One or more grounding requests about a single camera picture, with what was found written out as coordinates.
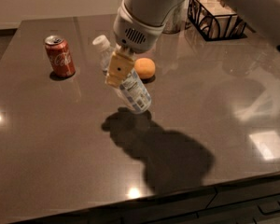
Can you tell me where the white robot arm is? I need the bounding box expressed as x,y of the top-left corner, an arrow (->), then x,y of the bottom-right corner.
113,0 -> 280,53

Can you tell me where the metal cup with stirrers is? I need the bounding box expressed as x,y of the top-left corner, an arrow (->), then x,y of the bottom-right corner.
163,3 -> 184,35

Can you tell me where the red Coca-Cola can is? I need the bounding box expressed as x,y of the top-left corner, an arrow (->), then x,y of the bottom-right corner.
45,35 -> 76,78

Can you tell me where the black wire napkin basket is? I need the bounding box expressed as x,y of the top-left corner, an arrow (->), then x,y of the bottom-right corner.
188,0 -> 246,41

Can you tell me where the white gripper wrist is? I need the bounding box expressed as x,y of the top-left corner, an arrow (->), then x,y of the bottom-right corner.
105,0 -> 166,88

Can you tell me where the clear blue-labelled plastic bottle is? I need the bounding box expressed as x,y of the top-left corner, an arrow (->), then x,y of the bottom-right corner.
92,35 -> 151,114

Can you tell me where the black drawer handle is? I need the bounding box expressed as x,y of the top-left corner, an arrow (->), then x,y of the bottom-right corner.
258,201 -> 280,216

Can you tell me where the orange fruit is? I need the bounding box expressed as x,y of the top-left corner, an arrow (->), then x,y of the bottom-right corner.
134,58 -> 156,79

